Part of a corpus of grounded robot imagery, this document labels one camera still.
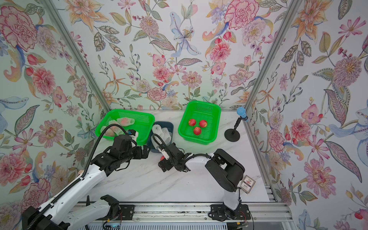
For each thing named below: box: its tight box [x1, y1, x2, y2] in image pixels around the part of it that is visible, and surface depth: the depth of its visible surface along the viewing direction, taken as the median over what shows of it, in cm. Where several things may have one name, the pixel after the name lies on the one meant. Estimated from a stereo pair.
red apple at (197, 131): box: [193, 126, 202, 136], surface depth 106 cm
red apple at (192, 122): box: [188, 118, 197, 127], surface depth 109 cm
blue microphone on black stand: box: [224, 106, 249, 142], surface depth 105 cm
